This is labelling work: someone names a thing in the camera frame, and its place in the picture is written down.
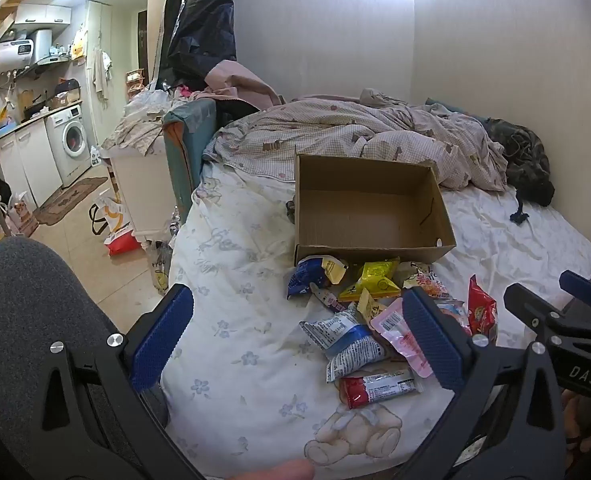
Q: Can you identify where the clear plastic bag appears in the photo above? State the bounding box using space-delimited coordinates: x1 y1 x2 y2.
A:
146 240 174 296

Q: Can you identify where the brown floor mat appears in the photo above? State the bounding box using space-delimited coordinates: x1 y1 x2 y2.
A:
34 176 109 227

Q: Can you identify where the white floral bed sheet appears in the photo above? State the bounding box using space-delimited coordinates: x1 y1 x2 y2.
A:
163 160 591 480

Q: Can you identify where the white nightstand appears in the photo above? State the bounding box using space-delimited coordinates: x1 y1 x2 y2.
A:
106 147 181 238

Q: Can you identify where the hanging white towel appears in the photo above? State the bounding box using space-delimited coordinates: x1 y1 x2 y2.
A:
93 49 112 106

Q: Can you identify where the checked bear print duvet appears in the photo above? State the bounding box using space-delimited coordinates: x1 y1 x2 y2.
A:
202 89 509 192

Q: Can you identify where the teal padded headboard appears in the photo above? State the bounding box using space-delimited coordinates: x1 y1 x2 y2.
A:
163 99 219 216

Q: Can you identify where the white washing machine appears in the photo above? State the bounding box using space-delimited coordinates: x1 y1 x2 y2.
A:
46 105 94 188

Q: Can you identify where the pink cloth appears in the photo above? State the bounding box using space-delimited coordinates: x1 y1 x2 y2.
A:
203 60 284 111

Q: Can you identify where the person's right hand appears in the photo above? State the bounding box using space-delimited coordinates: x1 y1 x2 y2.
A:
560 389 591 461

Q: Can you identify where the red snack packet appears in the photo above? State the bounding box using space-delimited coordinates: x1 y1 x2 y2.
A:
467 275 499 347

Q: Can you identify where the black plastic bag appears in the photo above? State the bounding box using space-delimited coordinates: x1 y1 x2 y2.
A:
163 0 239 91

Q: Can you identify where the white kitchen cabinet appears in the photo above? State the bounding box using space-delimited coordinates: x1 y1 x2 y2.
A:
0 120 64 211

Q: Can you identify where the yellow snack packet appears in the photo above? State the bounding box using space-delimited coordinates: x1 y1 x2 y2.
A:
339 259 402 302

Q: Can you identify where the person's left hand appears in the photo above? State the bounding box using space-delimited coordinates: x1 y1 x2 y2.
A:
224 460 317 480

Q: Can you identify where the red white snack bar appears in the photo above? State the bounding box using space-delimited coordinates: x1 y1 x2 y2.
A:
339 367 423 409

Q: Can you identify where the white water heater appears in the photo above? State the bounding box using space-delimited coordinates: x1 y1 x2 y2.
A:
0 30 54 78

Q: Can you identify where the red white shopping bag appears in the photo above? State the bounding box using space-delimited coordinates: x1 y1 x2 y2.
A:
90 195 141 257

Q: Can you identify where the pink snack packet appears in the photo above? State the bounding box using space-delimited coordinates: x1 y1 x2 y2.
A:
370 297 433 378

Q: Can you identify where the black cloth with cord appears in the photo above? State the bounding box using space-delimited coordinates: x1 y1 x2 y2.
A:
508 172 556 224

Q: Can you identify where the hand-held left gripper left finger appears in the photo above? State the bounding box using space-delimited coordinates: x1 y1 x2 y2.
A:
23 284 204 480

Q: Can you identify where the large white red snack bag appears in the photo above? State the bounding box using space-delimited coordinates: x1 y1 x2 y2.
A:
394 260 471 336

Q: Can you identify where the brown cardboard box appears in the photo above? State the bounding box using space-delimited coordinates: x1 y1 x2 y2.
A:
294 153 457 267

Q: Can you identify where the white wall cabinet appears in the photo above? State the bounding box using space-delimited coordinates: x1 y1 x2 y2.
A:
14 4 72 26

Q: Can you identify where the camouflage cloth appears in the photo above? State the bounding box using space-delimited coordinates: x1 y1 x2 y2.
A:
480 117 556 186

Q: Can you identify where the tan peanut snack packet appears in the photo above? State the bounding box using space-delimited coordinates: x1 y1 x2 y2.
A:
356 290 389 323

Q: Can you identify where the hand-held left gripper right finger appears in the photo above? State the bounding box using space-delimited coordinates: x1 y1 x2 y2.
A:
395 287 569 480

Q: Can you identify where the teal pillow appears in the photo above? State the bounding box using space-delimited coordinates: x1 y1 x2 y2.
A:
425 99 471 116

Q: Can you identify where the tall white cupboard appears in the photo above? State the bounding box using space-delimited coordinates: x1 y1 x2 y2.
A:
84 0 114 106

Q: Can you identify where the patterned cloth pile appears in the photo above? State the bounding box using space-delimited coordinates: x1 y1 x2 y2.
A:
100 87 176 153

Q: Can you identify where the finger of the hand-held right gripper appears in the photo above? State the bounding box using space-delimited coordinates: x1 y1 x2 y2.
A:
504 283 591 343
559 270 591 313

